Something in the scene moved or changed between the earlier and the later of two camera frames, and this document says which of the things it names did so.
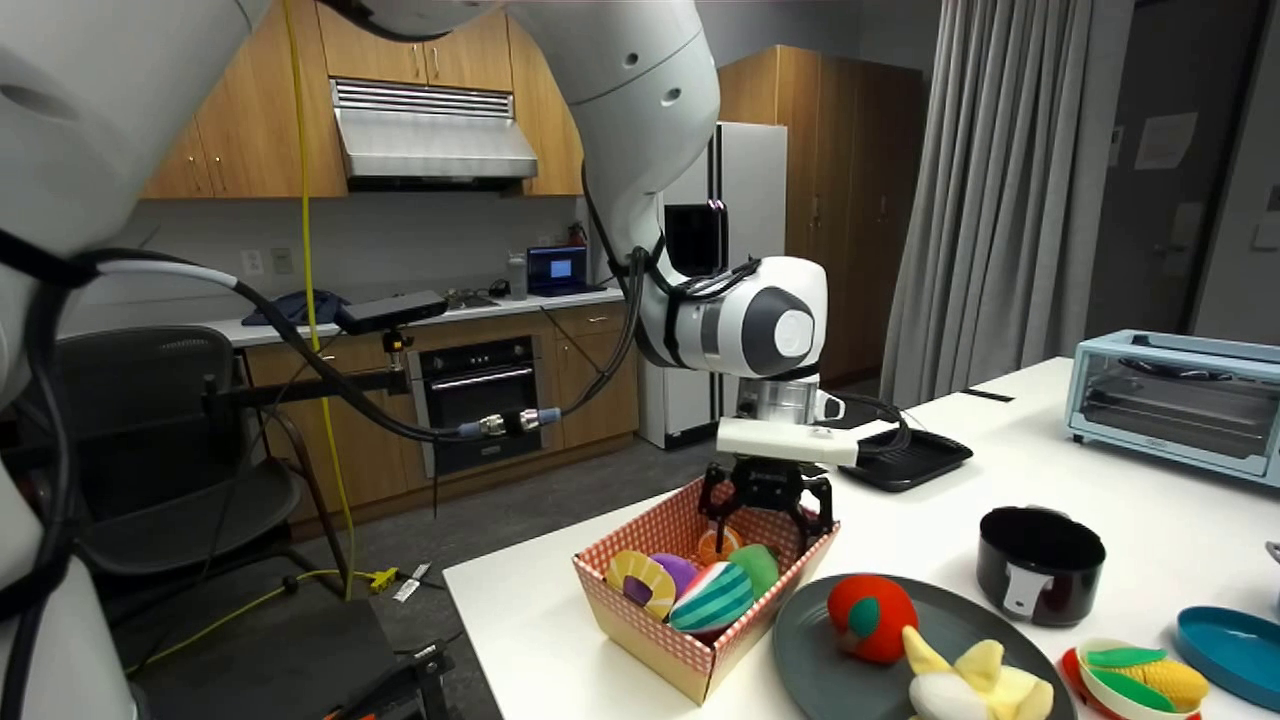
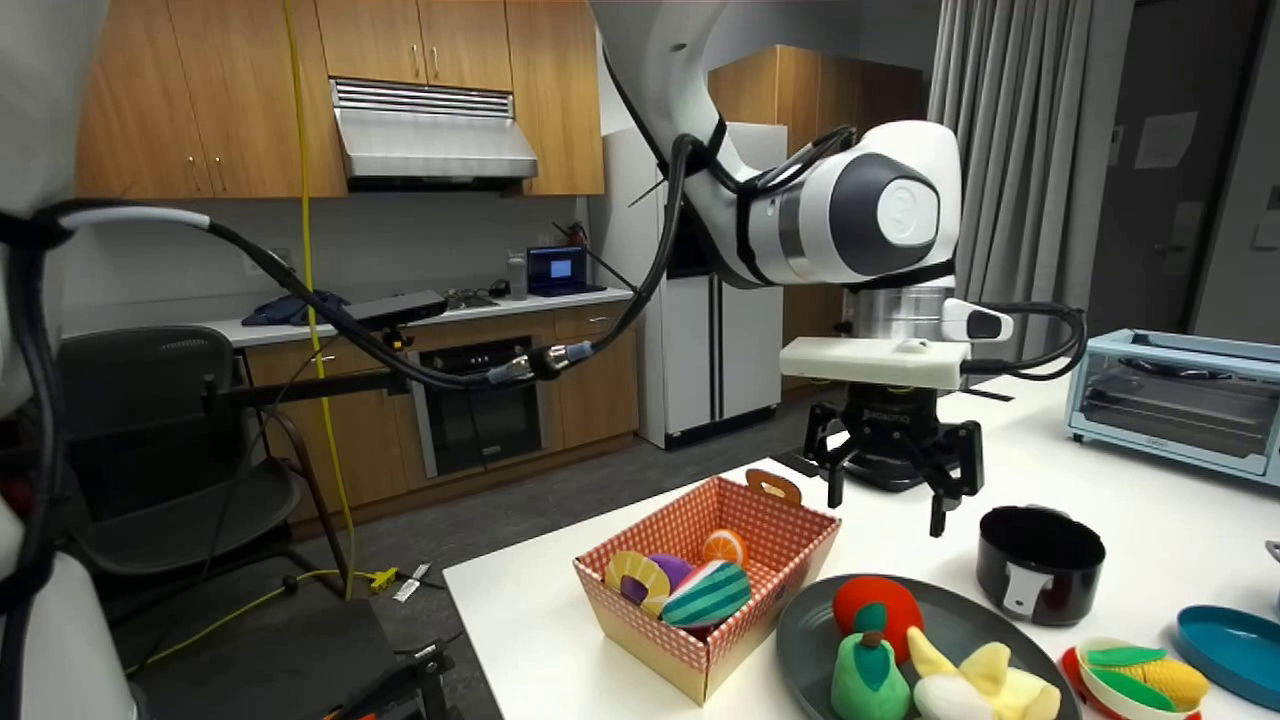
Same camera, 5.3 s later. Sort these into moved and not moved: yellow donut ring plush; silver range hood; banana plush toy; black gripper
Moved: black gripper
Not moved: yellow donut ring plush; banana plush toy; silver range hood
